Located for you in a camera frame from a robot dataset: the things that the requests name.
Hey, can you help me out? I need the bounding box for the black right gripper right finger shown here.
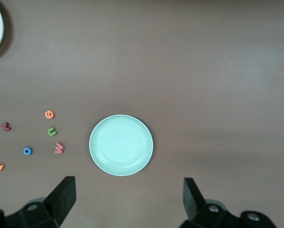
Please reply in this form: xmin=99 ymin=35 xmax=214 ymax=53
xmin=179 ymin=177 xmax=278 ymax=228

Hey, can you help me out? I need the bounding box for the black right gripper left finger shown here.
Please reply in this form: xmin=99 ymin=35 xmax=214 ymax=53
xmin=0 ymin=176 xmax=76 ymax=228

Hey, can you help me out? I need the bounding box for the pink foam letter w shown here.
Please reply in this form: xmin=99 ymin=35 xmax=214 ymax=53
xmin=54 ymin=142 xmax=66 ymax=154

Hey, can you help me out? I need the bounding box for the light green plate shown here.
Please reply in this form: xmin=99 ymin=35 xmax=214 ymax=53
xmin=88 ymin=114 xmax=154 ymax=177

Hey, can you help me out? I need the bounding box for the brown table cover sheet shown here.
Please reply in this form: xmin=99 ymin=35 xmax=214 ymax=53
xmin=0 ymin=0 xmax=284 ymax=228

